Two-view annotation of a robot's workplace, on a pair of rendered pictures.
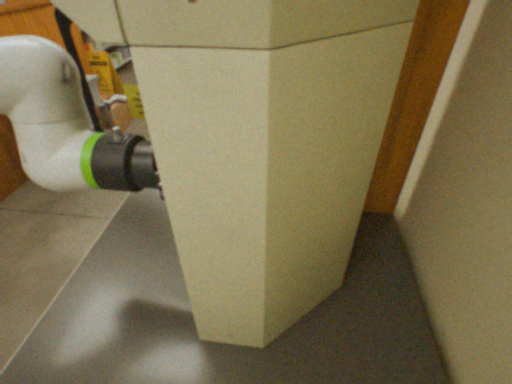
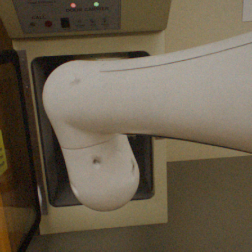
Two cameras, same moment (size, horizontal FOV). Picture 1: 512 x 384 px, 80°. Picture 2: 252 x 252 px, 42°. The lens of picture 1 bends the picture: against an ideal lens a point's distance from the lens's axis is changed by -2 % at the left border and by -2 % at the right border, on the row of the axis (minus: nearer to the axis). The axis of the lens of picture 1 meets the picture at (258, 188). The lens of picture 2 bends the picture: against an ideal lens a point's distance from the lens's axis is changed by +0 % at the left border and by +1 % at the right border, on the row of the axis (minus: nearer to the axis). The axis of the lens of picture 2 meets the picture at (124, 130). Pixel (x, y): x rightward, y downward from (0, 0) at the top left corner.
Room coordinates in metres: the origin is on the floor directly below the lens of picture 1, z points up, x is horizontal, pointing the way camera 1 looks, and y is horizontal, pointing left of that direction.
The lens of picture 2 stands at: (0.49, 0.80, 1.41)
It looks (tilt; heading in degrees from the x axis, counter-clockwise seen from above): 17 degrees down; 259
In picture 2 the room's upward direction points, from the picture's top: 3 degrees counter-clockwise
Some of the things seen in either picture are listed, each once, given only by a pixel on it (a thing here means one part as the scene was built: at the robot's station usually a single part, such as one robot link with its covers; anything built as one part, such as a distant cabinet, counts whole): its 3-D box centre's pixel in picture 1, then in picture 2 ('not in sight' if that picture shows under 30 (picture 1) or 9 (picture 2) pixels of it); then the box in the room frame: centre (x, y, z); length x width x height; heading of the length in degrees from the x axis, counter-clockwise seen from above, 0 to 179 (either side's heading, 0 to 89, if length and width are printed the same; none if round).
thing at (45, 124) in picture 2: not in sight; (97, 119); (0.40, -0.04, 1.19); 0.26 x 0.24 x 0.35; 173
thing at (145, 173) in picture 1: (169, 165); not in sight; (0.41, 0.14, 1.20); 0.09 x 0.08 x 0.07; 82
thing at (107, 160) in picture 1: (125, 160); not in sight; (0.42, 0.21, 1.20); 0.09 x 0.06 x 0.12; 172
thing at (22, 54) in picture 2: not in sight; (31, 139); (0.56, 0.07, 1.19); 0.03 x 0.02 x 0.39; 173
